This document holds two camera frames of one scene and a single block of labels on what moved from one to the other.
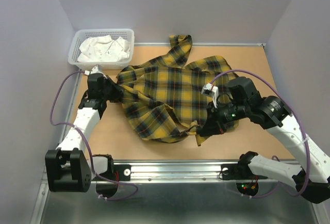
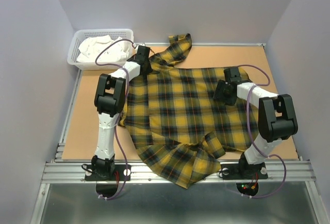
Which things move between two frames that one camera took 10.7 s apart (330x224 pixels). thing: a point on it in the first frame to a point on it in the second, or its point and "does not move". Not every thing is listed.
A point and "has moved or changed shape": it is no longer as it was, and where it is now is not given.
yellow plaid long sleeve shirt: [162, 97] has moved or changed shape
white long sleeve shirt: [103, 49] does not move
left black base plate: [119, 173] does not move
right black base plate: [238, 172] does not move
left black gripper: [116, 88] to [148, 69]
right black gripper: [215, 124] to [219, 94]
